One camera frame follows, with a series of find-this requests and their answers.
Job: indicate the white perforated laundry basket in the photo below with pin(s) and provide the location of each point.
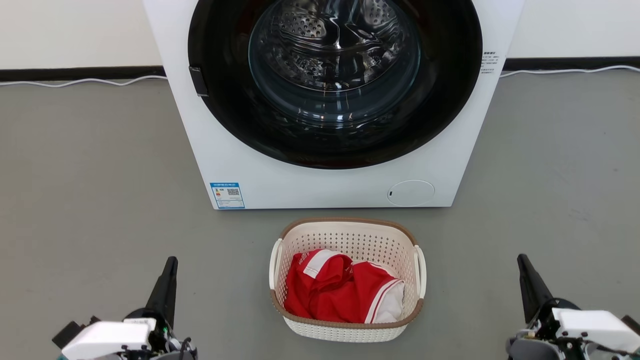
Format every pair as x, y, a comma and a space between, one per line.
350, 235

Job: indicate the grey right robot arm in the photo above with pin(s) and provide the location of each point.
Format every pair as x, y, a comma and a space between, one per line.
525, 350

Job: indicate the blue energy label sticker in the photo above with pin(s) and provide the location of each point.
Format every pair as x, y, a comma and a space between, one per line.
227, 196

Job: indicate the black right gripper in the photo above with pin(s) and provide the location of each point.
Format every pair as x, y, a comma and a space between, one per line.
545, 320

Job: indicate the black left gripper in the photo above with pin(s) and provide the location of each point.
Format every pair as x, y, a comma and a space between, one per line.
162, 335

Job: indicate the round black glass washer door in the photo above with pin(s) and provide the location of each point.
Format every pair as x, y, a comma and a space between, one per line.
450, 100

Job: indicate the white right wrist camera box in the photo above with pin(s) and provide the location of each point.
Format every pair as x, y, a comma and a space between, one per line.
595, 327

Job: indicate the red and white garment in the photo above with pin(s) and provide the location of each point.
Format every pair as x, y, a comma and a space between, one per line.
330, 295

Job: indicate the round white filter cover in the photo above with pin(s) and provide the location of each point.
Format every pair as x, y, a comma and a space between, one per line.
411, 193

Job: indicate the white front-load washing machine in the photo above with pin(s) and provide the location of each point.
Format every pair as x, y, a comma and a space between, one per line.
300, 185

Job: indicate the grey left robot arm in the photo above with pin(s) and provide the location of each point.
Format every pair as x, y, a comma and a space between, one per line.
175, 356

